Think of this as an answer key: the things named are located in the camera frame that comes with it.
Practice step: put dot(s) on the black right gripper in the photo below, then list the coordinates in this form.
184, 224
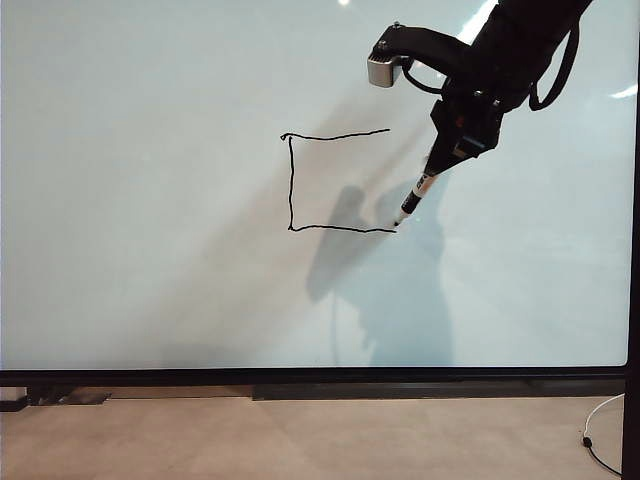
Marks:
467, 117

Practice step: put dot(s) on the black and white marker pen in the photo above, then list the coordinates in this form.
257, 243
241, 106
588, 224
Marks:
410, 202

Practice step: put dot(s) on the black marker line drawing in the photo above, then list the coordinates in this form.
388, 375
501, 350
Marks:
291, 175

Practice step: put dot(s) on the long black floor base bar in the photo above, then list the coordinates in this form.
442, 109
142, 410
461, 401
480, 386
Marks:
400, 392

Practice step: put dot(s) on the black stand foot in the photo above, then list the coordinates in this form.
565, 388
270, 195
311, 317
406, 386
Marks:
12, 405

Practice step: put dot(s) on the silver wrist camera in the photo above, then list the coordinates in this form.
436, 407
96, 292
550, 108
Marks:
382, 70

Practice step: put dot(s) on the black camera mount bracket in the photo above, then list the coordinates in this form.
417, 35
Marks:
425, 42

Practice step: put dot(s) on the white glass whiteboard black frame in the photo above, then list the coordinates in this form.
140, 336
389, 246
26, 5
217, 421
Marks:
150, 200

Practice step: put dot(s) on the black stand post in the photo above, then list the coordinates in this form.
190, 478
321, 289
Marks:
631, 425

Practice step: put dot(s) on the black caster bracket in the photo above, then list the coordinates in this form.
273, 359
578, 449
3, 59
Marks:
44, 397

